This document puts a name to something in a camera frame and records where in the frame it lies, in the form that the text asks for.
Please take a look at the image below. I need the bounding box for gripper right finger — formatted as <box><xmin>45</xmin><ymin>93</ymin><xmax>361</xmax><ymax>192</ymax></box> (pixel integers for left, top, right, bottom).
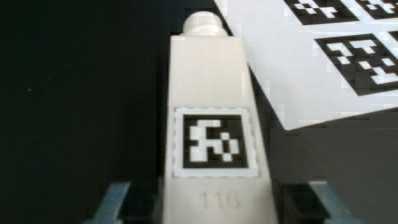
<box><xmin>274</xmin><ymin>180</ymin><xmax>361</xmax><ymax>224</ymax></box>

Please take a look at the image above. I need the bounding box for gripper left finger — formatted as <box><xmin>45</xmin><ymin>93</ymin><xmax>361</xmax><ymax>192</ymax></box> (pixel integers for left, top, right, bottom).
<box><xmin>82</xmin><ymin>180</ymin><xmax>166</xmax><ymax>224</ymax></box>

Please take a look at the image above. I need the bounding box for white desk leg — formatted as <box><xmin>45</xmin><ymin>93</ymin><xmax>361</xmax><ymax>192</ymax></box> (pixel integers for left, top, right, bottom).
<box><xmin>162</xmin><ymin>11</ymin><xmax>278</xmax><ymax>224</ymax></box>

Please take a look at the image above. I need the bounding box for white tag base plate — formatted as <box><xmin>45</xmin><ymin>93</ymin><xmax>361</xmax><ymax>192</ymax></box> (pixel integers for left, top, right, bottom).
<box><xmin>214</xmin><ymin>0</ymin><xmax>398</xmax><ymax>130</ymax></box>

